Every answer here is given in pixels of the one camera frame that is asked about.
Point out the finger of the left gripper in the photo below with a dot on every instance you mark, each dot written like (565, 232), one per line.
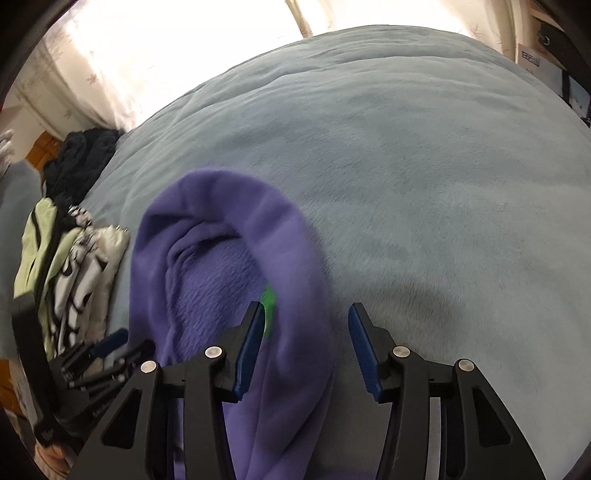
(122, 368)
(86, 353)

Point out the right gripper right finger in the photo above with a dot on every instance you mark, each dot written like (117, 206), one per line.
(478, 437)

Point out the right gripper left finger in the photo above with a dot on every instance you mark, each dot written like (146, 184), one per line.
(135, 438)

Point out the purple zip hoodie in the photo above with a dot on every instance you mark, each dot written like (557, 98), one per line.
(207, 246)

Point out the person's hand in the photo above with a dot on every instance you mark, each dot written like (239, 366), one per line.
(52, 461)

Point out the black white patterned garment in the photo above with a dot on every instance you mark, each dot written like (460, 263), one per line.
(78, 295)

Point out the light green folded garment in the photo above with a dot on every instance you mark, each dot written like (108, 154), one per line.
(49, 234)

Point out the blue-grey folded duvet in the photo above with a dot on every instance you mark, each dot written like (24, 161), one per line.
(20, 191)

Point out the black garment by window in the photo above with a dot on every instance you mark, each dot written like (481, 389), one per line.
(79, 163)

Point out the blue-grey bed blanket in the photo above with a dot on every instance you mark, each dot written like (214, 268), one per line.
(449, 191)

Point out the white box with label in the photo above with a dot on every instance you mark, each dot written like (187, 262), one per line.
(540, 68)

